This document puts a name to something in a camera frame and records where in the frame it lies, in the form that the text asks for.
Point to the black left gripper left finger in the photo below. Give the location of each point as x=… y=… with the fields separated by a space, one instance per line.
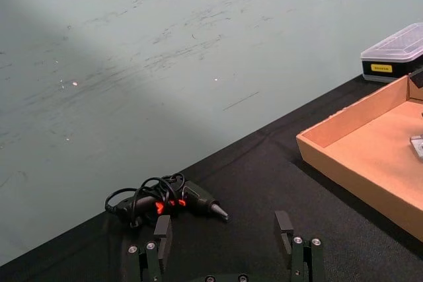
x=164 y=242

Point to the small silver metal piece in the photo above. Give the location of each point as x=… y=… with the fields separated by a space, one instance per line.
x=417 y=146

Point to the black table cloth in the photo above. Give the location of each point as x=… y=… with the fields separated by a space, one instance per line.
x=251 y=216

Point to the shallow brown cardboard tray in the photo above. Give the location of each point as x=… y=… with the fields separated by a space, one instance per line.
x=370 y=150

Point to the clear plastic case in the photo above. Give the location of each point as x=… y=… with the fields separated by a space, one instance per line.
x=393 y=54

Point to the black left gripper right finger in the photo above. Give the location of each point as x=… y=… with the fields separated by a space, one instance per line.
x=299 y=255

